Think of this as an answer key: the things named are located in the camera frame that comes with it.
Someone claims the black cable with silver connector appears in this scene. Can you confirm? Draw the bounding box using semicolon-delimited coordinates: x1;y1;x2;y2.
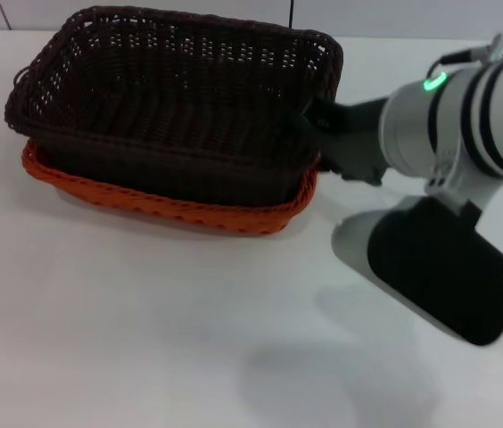
427;33;503;76

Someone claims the dark brown woven basket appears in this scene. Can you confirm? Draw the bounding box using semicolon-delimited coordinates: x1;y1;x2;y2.
3;5;345;209

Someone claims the orange woven plastic basket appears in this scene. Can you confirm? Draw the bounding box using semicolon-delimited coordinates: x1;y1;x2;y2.
21;138;323;237

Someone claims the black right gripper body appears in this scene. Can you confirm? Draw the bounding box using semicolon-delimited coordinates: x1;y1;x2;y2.
312;96;390;186

